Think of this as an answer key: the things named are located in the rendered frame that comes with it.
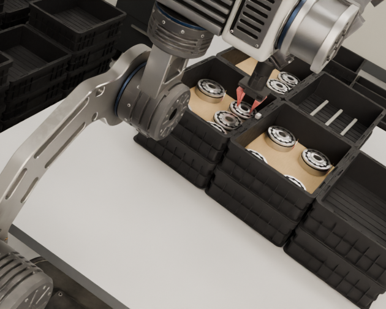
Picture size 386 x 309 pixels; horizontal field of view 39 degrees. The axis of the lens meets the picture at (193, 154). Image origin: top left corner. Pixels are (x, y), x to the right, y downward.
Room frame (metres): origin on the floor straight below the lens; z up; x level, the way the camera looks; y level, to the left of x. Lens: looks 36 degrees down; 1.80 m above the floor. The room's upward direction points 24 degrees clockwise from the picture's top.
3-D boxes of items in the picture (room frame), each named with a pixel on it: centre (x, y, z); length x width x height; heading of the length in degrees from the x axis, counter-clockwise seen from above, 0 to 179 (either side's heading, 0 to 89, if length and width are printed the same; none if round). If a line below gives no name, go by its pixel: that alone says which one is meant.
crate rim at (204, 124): (1.58, 0.00, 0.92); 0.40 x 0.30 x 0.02; 161
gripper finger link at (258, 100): (1.66, -0.11, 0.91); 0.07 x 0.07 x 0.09; 76
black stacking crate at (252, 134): (1.48, -0.28, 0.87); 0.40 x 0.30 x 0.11; 161
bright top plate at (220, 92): (1.71, 0.04, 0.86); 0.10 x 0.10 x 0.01
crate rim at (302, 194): (1.48, -0.28, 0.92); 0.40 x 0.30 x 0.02; 161
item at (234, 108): (1.67, -0.10, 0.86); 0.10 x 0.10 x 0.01
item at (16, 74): (1.99, 0.88, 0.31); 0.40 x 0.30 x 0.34; 166
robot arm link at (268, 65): (1.67, -0.10, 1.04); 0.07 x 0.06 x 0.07; 166
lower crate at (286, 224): (1.48, -0.28, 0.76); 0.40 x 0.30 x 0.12; 161
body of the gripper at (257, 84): (1.66, -0.10, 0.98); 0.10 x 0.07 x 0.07; 76
